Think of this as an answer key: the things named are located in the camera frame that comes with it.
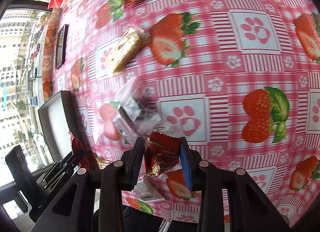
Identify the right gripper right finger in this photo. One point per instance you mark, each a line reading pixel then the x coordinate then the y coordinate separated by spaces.
pixel 200 175

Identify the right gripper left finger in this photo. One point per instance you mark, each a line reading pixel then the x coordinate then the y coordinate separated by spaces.
pixel 121 175

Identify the white crispy cranberry packet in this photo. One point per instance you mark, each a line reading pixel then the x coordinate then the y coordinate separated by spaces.
pixel 146 192

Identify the red foil snack packet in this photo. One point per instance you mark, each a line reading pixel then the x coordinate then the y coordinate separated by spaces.
pixel 162 153

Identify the golden biscuit packet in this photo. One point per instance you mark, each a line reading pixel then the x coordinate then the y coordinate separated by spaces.
pixel 128 46

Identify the pink long snack bar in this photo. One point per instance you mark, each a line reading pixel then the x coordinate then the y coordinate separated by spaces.
pixel 132 129

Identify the clear date candy packet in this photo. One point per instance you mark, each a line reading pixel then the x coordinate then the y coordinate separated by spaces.
pixel 127 96

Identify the black white storage tray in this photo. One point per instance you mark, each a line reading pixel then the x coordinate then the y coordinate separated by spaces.
pixel 58 120

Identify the strawberry pattern pink tablecloth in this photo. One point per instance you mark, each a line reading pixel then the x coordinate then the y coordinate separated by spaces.
pixel 238 78

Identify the black smartphone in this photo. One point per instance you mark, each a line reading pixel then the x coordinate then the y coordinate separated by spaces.
pixel 61 46

